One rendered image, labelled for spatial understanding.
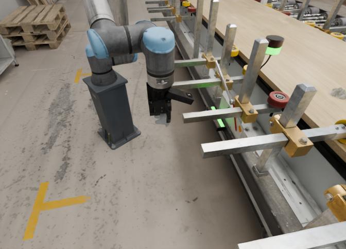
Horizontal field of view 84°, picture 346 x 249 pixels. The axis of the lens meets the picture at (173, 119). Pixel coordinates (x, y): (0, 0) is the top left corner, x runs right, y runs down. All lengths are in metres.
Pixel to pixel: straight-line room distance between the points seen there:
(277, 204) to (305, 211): 0.16
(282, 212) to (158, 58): 0.66
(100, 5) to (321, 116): 0.88
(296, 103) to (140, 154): 1.38
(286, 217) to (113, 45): 0.80
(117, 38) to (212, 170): 1.29
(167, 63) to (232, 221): 1.19
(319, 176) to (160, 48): 0.75
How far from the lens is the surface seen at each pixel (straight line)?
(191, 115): 0.79
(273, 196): 0.84
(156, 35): 0.59
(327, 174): 0.92
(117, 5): 1.26
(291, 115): 0.64
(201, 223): 1.47
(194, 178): 1.61
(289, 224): 0.82
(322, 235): 0.53
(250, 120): 0.86
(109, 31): 0.68
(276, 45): 0.78
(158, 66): 0.59
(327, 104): 1.00
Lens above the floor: 1.38
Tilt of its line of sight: 43 degrees down
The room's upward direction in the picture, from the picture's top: straight up
